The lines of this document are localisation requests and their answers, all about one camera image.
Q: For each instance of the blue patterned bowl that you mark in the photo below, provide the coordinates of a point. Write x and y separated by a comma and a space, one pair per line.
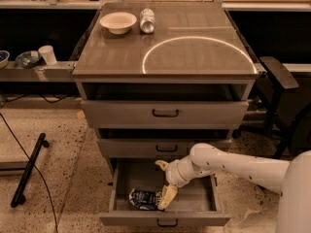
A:
28, 59

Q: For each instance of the drawer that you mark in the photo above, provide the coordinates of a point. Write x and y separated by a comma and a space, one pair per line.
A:
196, 204
163, 106
152, 142

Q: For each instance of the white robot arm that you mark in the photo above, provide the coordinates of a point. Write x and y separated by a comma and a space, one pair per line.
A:
291, 180

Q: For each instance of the top drawer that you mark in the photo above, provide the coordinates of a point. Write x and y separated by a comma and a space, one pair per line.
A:
163, 106

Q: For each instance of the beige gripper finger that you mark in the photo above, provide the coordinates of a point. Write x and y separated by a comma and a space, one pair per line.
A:
169, 192
162, 164

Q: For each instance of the white soda can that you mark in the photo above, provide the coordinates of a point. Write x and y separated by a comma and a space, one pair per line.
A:
147, 21

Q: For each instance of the bottom drawer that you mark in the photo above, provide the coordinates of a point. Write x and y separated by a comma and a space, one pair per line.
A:
196, 204

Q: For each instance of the white paper cup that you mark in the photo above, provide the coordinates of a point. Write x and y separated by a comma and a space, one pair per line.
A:
48, 54

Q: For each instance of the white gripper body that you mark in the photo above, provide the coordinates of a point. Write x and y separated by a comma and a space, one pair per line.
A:
173, 175

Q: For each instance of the white bowl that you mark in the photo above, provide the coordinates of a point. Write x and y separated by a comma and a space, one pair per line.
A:
118, 23

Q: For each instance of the grey side shelf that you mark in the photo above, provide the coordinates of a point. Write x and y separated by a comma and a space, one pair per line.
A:
61, 72

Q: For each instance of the blue chip bag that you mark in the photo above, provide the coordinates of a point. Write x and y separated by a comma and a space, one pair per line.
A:
144, 200

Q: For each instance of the blue bowl at edge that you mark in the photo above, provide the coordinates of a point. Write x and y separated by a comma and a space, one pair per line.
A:
4, 58

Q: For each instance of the black office chair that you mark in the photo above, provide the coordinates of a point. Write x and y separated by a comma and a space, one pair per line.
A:
287, 100

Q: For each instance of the grey drawer cabinet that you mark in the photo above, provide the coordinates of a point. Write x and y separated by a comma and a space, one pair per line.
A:
192, 43

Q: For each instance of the middle drawer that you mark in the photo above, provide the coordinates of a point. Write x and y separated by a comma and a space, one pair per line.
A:
152, 142

